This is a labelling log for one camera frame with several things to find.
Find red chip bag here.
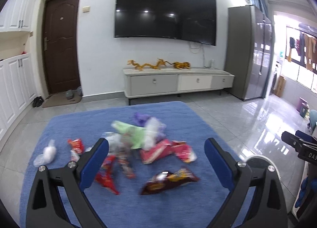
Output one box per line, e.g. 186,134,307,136
95,155,120,195

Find dark brown snack bag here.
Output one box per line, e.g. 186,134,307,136
140,167,200,195

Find white round trash bin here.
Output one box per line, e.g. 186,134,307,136
244,155,281,180

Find purple plastic bin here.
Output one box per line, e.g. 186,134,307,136
297,97,309,118

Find blue fuzzy blanket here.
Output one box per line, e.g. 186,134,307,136
19,101,256,228

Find cardboard box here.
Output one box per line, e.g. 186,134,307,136
274,75,286,97

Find crumpled clear plastic bag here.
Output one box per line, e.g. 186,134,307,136
33,140,57,167

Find small red snack packet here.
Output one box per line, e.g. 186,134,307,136
67,139,84,155

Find red white snack bag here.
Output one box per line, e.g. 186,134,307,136
171,141,197,164

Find hanging clothes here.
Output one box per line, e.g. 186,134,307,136
285,23,316,74

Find dark candy wrapper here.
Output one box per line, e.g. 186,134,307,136
116,149,135,179

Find pink red snack bag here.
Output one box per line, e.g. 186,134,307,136
140,139,173,164

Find grey double-door refrigerator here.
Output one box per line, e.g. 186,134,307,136
225,5,272,100

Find black shoes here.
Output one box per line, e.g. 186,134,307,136
32,96,44,107

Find brown door mat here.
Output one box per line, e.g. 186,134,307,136
42,92,82,108

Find white power strip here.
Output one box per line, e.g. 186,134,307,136
204,59,214,69

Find grey slippers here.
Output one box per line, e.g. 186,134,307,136
65,86,83,100

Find green plastic wrapper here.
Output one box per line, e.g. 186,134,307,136
111,120,145,149

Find white translucent plastic bag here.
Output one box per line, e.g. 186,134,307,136
142,117,166,151

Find white shoe cabinet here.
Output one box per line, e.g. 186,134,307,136
1,0,36,141

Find purple plastic wrapper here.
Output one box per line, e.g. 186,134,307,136
133,112,166,142

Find white TV cabinet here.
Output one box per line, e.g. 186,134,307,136
123,68,235,100

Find dark brown entrance door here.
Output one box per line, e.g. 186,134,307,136
42,0,81,94

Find golden dragon figurine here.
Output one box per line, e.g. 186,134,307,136
127,59,191,71

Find large black wall television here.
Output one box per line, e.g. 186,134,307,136
114,0,217,46

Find wall light switch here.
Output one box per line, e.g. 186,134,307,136
82,6,90,13

